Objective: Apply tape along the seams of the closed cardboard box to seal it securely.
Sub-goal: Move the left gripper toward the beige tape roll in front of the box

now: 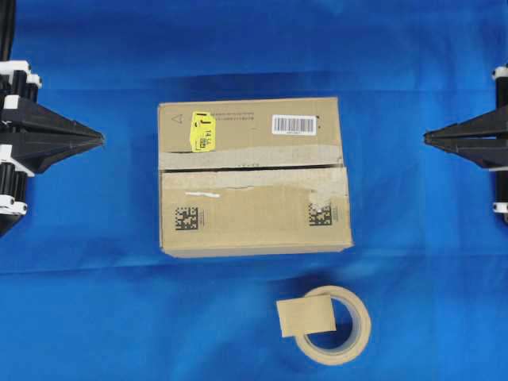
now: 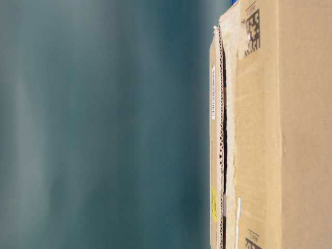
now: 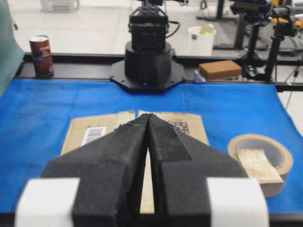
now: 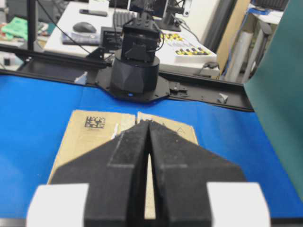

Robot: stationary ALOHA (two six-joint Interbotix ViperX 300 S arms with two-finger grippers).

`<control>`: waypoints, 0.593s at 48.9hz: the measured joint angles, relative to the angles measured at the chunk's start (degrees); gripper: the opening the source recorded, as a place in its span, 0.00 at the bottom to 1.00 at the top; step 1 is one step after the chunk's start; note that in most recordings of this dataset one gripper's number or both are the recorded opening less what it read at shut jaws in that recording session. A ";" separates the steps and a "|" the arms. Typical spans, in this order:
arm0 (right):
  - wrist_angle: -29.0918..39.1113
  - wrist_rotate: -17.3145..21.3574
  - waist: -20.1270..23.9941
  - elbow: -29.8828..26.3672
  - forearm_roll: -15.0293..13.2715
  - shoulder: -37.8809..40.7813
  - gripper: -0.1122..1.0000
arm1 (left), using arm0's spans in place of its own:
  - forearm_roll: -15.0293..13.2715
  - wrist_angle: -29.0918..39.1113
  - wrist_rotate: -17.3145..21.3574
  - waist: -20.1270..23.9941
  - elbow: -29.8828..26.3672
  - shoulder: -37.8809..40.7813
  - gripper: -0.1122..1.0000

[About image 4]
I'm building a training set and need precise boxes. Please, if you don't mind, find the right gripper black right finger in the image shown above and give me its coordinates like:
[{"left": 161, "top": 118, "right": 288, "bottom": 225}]
[{"left": 149, "top": 122, "right": 246, "bottom": 227}]

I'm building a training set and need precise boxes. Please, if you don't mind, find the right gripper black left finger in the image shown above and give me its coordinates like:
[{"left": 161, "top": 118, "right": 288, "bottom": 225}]
[{"left": 51, "top": 122, "right": 148, "bottom": 227}]

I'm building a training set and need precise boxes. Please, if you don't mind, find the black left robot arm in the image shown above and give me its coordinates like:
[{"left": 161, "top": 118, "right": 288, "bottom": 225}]
[{"left": 110, "top": 0, "right": 160, "bottom": 94}]

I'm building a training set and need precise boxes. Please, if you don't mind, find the brown cardboard box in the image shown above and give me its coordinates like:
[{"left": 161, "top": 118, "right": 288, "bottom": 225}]
[{"left": 47, "top": 109, "right": 200, "bottom": 219}]

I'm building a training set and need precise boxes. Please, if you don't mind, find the blue table cloth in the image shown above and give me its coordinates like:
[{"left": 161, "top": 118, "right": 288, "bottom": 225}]
[{"left": 0, "top": 75, "right": 303, "bottom": 218}]

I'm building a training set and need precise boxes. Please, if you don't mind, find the tray of yellow black parts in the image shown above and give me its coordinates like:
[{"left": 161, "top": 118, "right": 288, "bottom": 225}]
[{"left": 161, "top": 32, "right": 217, "bottom": 63}]

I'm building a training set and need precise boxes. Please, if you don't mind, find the black monitor stand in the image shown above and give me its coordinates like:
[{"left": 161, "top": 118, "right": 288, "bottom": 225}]
[{"left": 155, "top": 0, "right": 184, "bottom": 32}]

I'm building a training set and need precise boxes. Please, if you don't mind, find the black computer mouse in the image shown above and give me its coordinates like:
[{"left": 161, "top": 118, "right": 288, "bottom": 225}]
[{"left": 72, "top": 22, "right": 97, "bottom": 33}]

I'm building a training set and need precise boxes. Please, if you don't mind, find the white background desk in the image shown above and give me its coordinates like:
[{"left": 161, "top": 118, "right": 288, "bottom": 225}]
[{"left": 45, "top": 2, "right": 219, "bottom": 78}]

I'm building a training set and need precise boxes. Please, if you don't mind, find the black remote control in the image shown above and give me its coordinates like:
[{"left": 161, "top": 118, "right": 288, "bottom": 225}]
[{"left": 79, "top": 9, "right": 108, "bottom": 17}]

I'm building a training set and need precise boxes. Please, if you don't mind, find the green cloth on left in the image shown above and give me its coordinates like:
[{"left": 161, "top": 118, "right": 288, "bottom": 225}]
[{"left": 1, "top": 17, "right": 28, "bottom": 40}]

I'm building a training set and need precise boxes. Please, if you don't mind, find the black aluminium frame rail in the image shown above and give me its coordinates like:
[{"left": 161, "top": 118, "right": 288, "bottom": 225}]
[{"left": 0, "top": 45, "right": 253, "bottom": 112}]

